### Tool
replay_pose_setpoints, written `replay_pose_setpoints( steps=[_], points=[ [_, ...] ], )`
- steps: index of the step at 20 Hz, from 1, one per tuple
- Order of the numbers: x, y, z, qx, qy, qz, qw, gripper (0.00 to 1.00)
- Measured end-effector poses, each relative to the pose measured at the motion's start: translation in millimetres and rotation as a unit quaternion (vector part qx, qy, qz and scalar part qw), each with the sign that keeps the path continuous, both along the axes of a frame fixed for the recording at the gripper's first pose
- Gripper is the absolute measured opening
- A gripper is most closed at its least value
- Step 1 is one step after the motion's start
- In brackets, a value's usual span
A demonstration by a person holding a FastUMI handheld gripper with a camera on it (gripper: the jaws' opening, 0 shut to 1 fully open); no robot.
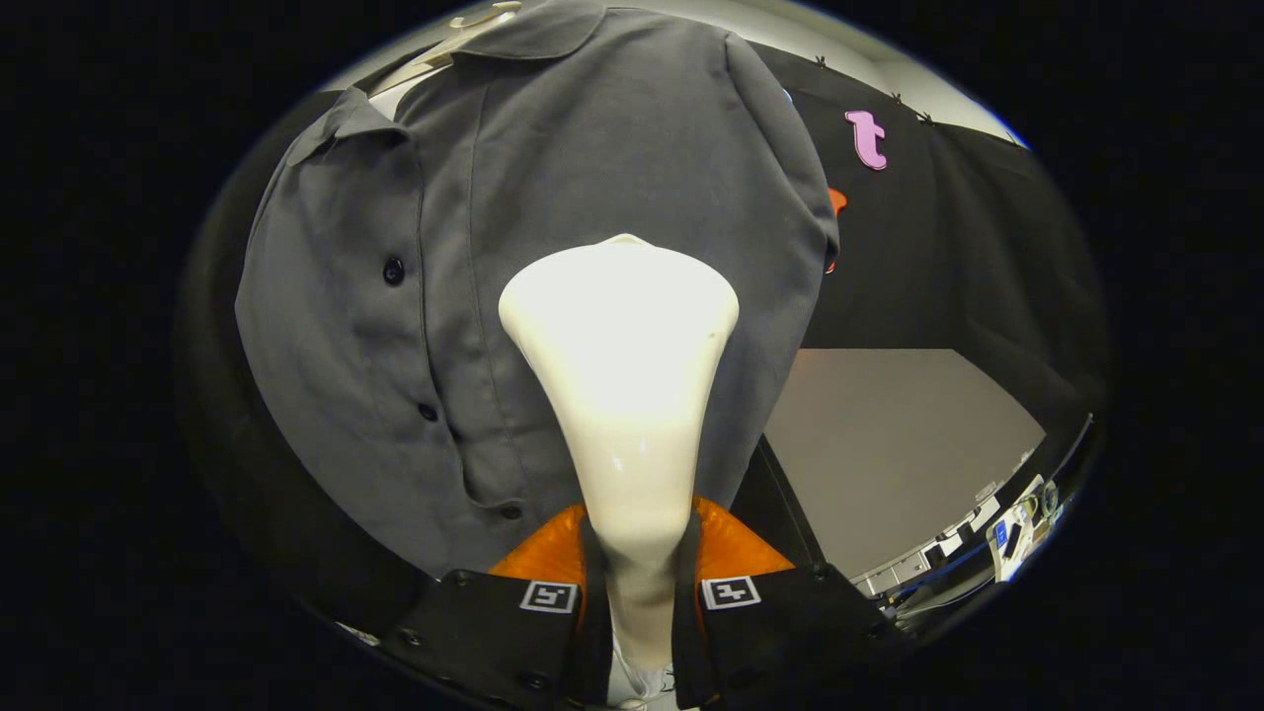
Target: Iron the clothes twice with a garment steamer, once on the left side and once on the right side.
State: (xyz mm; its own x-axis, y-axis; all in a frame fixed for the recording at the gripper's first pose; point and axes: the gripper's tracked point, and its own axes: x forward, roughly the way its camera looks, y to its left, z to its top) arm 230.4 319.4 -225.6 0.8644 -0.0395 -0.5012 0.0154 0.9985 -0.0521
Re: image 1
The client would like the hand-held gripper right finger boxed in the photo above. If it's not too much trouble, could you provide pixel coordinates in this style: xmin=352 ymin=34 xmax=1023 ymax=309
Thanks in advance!
xmin=671 ymin=497 xmax=914 ymax=711

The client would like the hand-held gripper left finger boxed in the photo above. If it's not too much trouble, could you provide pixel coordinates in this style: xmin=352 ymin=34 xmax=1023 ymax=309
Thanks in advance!
xmin=380 ymin=504 xmax=613 ymax=711

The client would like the white garment steamer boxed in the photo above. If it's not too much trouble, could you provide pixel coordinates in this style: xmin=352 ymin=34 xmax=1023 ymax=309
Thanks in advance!
xmin=498 ymin=233 xmax=741 ymax=707

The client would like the grey button shirt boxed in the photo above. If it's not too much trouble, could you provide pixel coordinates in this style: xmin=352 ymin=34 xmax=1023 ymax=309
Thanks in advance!
xmin=234 ymin=0 xmax=840 ymax=579

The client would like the cream garment hanger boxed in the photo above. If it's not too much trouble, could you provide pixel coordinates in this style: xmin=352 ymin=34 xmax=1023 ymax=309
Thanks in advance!
xmin=370 ymin=2 xmax=522 ymax=98

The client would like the grey cabinet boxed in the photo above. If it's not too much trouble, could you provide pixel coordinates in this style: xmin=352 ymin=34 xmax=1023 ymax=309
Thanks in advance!
xmin=762 ymin=348 xmax=1046 ymax=593

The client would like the cluttered white desk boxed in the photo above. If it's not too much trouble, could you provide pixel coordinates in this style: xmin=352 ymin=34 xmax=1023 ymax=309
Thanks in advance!
xmin=854 ymin=474 xmax=1063 ymax=613

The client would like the row of black clips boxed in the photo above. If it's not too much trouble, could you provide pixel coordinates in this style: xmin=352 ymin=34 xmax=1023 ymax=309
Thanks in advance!
xmin=812 ymin=54 xmax=937 ymax=127

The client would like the white cloth under shirt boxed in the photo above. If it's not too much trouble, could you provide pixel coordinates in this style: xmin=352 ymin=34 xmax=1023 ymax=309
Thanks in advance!
xmin=378 ymin=77 xmax=428 ymax=121

